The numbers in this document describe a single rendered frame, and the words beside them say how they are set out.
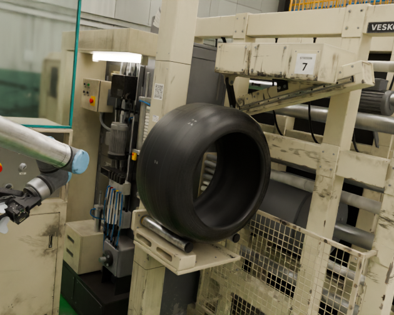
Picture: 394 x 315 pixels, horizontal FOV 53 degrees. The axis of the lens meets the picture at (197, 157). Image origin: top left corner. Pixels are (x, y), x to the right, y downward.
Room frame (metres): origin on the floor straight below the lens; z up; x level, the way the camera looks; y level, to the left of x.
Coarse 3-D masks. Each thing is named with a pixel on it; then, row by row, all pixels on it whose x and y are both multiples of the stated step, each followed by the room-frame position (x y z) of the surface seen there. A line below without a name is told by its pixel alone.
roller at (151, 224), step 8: (144, 216) 1.82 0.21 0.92; (144, 224) 1.78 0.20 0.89; (152, 224) 1.74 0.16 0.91; (160, 224) 1.73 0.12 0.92; (160, 232) 1.69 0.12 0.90; (168, 232) 1.66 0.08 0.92; (168, 240) 1.64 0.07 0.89; (176, 240) 1.60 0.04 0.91; (184, 240) 1.58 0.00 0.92; (184, 248) 1.55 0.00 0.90; (192, 248) 1.57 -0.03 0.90
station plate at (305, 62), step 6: (300, 54) 1.65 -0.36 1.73; (306, 54) 1.63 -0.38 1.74; (312, 54) 1.61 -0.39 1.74; (300, 60) 1.65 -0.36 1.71; (306, 60) 1.63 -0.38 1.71; (312, 60) 1.61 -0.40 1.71; (300, 66) 1.65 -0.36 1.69; (306, 66) 1.62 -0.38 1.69; (312, 66) 1.60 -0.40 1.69; (294, 72) 1.66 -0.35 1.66; (300, 72) 1.64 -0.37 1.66; (306, 72) 1.62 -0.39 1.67; (312, 72) 1.60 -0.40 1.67
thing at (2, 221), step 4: (0, 216) 1.40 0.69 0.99; (4, 216) 1.40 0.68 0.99; (0, 220) 1.39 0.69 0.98; (4, 220) 1.40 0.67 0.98; (8, 220) 1.40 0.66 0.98; (0, 224) 1.39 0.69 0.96; (4, 224) 1.39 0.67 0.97; (0, 228) 1.39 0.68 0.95; (4, 228) 1.39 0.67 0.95; (4, 232) 1.38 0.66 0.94
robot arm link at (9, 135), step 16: (0, 128) 1.13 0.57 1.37; (16, 128) 1.19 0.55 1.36; (0, 144) 1.16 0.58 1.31; (16, 144) 1.19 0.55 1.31; (32, 144) 1.23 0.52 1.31; (48, 144) 1.29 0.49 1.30; (64, 144) 1.39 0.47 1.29; (48, 160) 1.31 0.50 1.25; (64, 160) 1.36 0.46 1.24; (80, 160) 1.41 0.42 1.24
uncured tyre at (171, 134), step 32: (160, 128) 1.62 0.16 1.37; (192, 128) 1.52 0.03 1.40; (224, 128) 1.57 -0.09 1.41; (256, 128) 1.70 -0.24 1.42; (160, 160) 1.51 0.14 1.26; (192, 160) 1.48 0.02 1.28; (224, 160) 1.99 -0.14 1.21; (256, 160) 1.89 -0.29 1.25; (160, 192) 1.49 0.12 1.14; (224, 192) 1.97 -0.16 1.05; (256, 192) 1.76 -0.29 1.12; (192, 224) 1.51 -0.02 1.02; (224, 224) 1.79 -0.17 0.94
